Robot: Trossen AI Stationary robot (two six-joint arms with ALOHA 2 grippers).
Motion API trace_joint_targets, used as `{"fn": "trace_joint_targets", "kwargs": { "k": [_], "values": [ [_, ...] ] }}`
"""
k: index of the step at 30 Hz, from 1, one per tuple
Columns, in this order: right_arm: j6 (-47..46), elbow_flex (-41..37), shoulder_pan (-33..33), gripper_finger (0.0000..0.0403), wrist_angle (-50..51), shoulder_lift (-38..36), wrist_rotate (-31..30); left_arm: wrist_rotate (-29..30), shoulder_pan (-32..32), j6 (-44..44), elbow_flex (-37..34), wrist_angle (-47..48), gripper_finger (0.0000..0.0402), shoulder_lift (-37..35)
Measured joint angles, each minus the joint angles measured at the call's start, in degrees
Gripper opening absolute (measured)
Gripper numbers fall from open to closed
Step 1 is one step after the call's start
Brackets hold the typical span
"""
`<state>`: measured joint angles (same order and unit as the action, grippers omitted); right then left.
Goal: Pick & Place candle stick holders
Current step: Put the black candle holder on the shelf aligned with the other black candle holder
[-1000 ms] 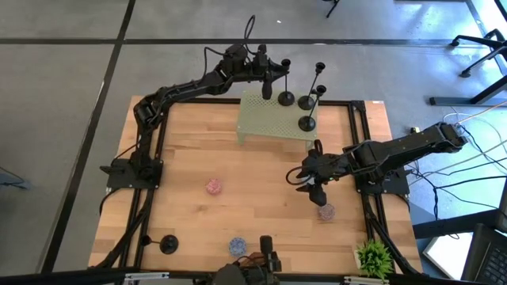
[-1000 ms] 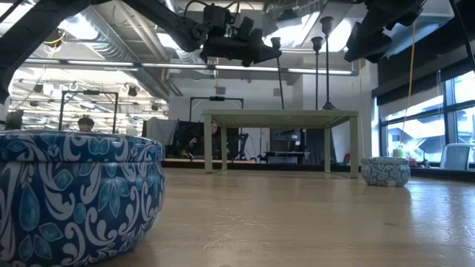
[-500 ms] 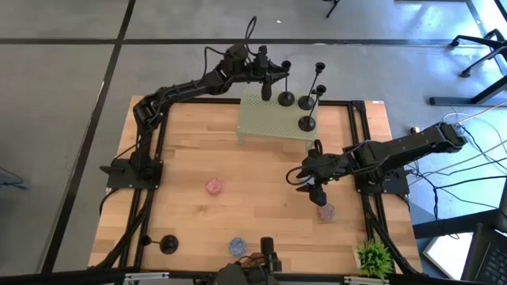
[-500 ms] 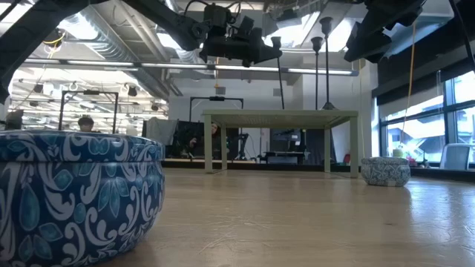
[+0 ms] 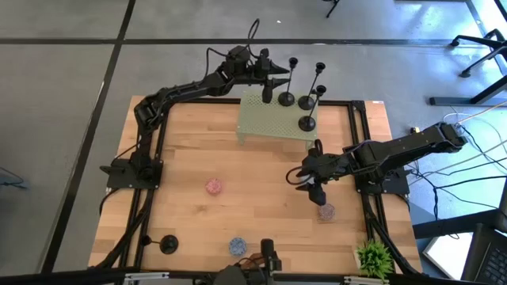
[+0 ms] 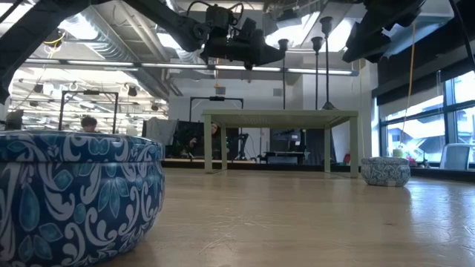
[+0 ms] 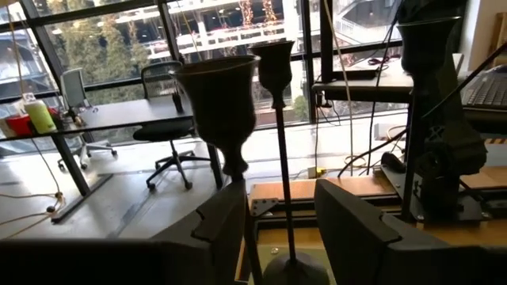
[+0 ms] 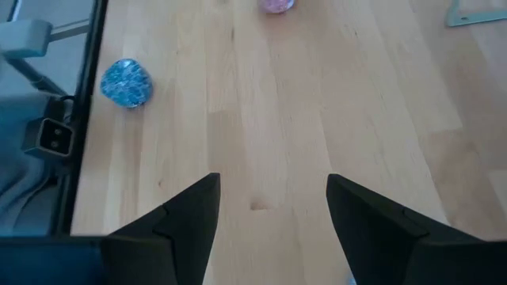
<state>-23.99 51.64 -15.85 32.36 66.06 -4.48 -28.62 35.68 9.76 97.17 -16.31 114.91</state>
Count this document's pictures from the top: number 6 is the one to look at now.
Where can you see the black aluminium table frame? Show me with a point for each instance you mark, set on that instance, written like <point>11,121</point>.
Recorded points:
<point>259,165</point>

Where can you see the black metal candlestick holder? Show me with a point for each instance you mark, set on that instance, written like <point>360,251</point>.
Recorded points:
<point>317,42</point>
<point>326,24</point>
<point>283,44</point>

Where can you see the white office chair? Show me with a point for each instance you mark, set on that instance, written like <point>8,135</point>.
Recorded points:
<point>455,157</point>

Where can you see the dark background desk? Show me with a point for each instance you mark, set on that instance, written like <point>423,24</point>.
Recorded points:
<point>285,157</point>

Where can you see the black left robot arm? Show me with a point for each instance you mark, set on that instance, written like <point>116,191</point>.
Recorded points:
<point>22,33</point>

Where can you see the grey fabric cover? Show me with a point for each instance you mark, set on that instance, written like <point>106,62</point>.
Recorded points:
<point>159,130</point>

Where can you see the long ceiling light strip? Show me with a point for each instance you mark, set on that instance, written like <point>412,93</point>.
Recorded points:
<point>100,63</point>

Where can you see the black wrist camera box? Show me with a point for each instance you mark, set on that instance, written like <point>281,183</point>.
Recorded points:
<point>219,18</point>

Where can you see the person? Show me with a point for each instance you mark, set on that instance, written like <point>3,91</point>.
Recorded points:
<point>89,123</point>
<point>215,130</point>

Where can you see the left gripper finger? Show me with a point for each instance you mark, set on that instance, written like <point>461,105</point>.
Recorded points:
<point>269,48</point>
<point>269,57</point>

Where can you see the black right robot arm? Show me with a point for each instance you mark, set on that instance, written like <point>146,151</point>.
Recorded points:
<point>393,11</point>

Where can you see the grey wall speaker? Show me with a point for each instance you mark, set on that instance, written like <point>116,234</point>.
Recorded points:
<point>277,92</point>
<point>220,90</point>

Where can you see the dark background monitor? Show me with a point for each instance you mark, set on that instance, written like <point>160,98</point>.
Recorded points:
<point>15,120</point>

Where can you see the green perforated metal shelf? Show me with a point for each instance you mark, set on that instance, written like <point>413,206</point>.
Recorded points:
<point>278,118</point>

